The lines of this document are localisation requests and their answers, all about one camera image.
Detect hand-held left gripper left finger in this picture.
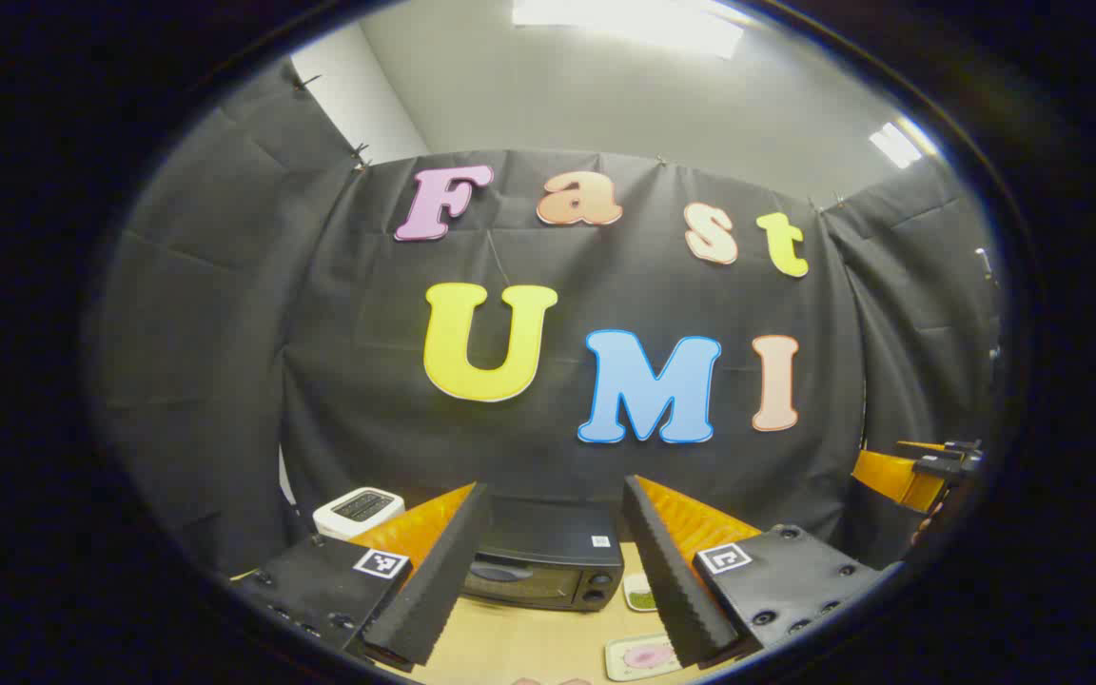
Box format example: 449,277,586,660
229,480,494,667

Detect black backdrop cloth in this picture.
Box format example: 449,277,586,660
91,57,1006,581

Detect white toaster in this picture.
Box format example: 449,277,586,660
312,486,406,543

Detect small ceiling light panel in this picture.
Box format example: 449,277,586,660
870,122,925,170

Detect white divided tray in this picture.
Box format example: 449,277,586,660
622,571,661,613

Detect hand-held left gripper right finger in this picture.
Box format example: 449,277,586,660
620,474,903,669

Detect black electric oven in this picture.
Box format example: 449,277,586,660
460,495,627,613

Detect white square plate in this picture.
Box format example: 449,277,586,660
603,633,684,683

